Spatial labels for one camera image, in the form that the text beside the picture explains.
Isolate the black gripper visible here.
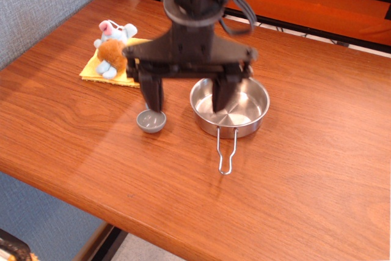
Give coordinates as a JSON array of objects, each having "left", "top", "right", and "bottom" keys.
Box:
[{"left": 123, "top": 24, "right": 258, "bottom": 113}]

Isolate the blue and orange plush doll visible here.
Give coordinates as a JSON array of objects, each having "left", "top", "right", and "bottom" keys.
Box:
[{"left": 93, "top": 20, "right": 137, "bottom": 79}]

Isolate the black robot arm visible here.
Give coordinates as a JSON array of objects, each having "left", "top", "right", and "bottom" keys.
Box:
[{"left": 123, "top": 0, "right": 257, "bottom": 112}]

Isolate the yellow folded cloth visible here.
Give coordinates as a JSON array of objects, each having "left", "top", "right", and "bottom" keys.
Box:
[{"left": 79, "top": 38, "right": 150, "bottom": 88}]

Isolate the blue and grey measuring scoop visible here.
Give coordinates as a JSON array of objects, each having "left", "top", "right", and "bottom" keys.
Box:
[{"left": 136, "top": 104, "right": 167, "bottom": 133}]

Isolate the black basket with orange item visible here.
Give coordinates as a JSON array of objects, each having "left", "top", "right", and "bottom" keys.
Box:
[{"left": 1, "top": 230, "right": 39, "bottom": 261}]

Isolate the steel pan with wire handle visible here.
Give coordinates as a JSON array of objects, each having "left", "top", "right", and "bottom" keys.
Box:
[{"left": 189, "top": 78, "right": 270, "bottom": 175}]

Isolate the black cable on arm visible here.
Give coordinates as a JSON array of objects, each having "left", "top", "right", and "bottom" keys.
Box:
[{"left": 219, "top": 0, "right": 258, "bottom": 36}]

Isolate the black table leg frame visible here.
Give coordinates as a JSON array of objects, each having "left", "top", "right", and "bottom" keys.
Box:
[{"left": 73, "top": 222, "right": 128, "bottom": 260}]

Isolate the orange panel with black frame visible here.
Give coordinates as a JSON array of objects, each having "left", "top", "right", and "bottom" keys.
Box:
[{"left": 131, "top": 0, "right": 391, "bottom": 54}]

